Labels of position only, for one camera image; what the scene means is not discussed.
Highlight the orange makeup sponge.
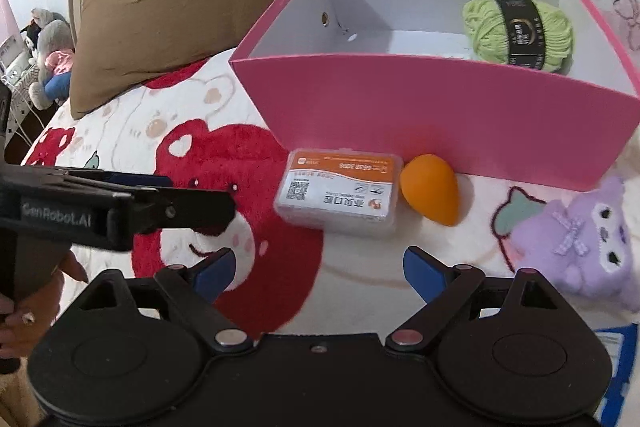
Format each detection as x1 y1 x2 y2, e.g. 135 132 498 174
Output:
400 154 460 227

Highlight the clear floss pick box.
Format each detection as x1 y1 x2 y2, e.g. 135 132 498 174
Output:
273 148 402 236

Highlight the blue wet wipes pack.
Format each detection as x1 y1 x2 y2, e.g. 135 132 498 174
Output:
594 325 632 426

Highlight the pink cardboard box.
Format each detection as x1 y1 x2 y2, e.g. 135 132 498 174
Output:
230 0 639 191

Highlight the green yarn ball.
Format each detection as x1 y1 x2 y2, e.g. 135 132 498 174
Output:
462 0 574 72

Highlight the person left hand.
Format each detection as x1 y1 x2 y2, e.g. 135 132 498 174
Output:
1 251 88 359

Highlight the bear print blanket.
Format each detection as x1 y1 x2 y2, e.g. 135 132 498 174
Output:
19 45 640 427

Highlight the grey stuffed toys pile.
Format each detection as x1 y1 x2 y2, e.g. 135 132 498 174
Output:
28 8 75 110

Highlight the purple plush toy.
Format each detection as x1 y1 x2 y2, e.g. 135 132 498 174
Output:
509 176 639 312

